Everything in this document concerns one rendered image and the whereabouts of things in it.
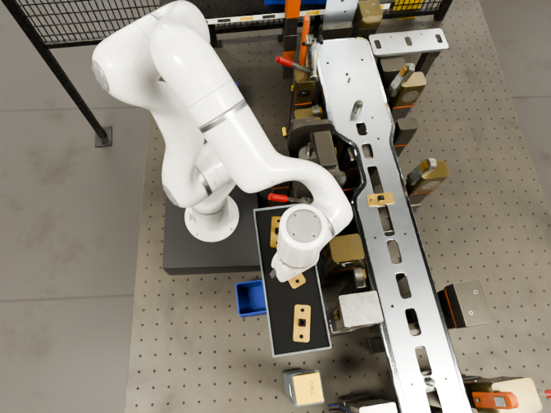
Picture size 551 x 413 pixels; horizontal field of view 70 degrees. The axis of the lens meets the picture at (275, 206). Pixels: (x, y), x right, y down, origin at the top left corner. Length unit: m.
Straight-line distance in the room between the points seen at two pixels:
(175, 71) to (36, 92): 2.48
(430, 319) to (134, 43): 1.00
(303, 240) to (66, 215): 2.01
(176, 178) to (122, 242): 1.40
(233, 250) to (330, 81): 0.69
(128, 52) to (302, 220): 0.41
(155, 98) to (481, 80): 1.62
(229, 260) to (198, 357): 0.34
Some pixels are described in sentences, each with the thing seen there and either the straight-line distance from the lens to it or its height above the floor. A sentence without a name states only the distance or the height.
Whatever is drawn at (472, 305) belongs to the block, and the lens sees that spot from 1.25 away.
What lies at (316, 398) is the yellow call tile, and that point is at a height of 1.16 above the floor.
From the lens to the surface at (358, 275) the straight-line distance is 1.08.
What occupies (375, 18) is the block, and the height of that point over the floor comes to 1.05.
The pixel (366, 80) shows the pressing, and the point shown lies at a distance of 1.52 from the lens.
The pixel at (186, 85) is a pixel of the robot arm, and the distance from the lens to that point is 0.63.
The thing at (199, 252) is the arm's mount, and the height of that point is 0.81.
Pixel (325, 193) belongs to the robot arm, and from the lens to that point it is 0.72.
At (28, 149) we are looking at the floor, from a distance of 2.85.
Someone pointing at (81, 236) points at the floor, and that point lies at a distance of 2.46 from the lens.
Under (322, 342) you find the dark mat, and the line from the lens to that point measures 0.98.
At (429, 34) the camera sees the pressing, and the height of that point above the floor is 1.00.
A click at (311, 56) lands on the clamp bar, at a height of 1.16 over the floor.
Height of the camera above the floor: 2.13
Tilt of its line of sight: 68 degrees down
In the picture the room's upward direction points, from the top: 4 degrees clockwise
